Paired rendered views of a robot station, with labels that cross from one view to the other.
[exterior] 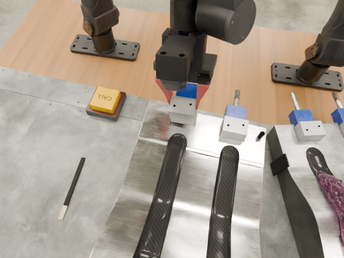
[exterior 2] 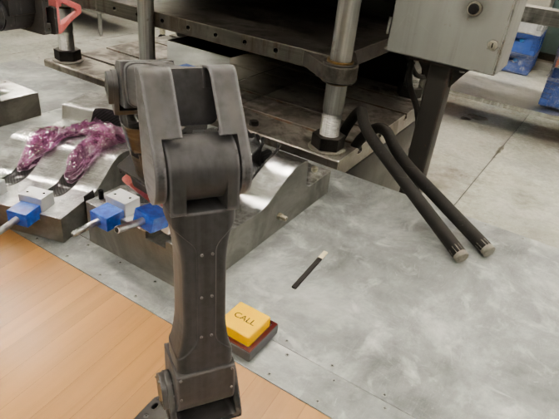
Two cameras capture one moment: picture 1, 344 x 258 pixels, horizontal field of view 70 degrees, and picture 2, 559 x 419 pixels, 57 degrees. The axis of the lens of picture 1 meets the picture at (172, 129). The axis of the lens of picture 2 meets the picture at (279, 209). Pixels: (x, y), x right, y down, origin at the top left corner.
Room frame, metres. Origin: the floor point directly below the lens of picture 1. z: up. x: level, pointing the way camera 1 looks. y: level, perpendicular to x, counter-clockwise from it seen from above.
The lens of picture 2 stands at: (0.92, 0.41, 1.40)
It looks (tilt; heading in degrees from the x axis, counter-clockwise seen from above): 31 degrees down; 200
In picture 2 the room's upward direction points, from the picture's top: 6 degrees clockwise
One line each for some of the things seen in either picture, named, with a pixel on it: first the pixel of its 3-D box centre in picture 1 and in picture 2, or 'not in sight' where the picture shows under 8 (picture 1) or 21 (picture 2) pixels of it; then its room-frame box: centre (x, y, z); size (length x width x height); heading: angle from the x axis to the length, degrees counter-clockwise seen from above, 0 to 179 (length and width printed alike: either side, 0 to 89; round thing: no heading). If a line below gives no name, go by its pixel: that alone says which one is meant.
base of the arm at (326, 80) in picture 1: (313, 68); not in sight; (0.50, -0.38, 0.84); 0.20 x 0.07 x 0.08; 84
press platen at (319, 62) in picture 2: not in sight; (248, 33); (-0.93, -0.45, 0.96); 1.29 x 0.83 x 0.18; 80
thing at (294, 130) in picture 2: not in sight; (241, 83); (-0.92, -0.47, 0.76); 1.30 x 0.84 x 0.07; 80
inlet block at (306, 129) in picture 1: (300, 115); (20, 216); (0.33, -0.30, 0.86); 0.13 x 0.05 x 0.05; 7
